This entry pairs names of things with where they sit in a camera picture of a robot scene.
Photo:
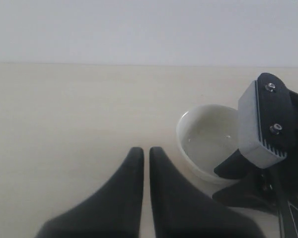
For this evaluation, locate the white ceramic bowl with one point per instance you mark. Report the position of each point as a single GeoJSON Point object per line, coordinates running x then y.
{"type": "Point", "coordinates": [206, 135]}

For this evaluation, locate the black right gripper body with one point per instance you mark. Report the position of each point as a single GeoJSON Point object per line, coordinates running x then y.
{"type": "Point", "coordinates": [283, 177]}

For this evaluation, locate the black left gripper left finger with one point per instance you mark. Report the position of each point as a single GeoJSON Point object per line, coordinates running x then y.
{"type": "Point", "coordinates": [114, 211]}

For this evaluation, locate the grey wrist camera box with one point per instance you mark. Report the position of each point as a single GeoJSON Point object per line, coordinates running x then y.
{"type": "Point", "coordinates": [266, 121]}

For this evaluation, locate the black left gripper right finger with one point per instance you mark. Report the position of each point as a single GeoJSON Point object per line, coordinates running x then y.
{"type": "Point", "coordinates": [180, 210]}

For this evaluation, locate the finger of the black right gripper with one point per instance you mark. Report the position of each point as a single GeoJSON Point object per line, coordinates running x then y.
{"type": "Point", "coordinates": [252, 192]}
{"type": "Point", "coordinates": [236, 166]}

